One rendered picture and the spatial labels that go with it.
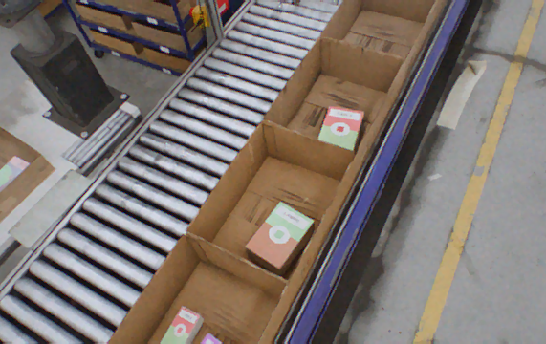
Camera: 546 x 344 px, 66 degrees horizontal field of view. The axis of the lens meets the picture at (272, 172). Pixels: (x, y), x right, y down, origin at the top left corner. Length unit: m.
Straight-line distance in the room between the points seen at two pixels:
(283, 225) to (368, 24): 0.94
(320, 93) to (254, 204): 0.48
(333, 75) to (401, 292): 1.07
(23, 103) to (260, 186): 1.19
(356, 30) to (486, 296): 1.30
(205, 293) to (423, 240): 1.32
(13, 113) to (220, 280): 1.26
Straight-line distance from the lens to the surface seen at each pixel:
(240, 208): 1.26
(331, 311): 1.40
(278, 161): 1.32
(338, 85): 1.52
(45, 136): 1.91
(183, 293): 1.19
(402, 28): 1.76
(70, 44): 1.68
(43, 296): 1.53
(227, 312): 1.14
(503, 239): 2.33
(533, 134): 2.75
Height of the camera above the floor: 1.97
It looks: 56 degrees down
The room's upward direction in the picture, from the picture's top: 11 degrees counter-clockwise
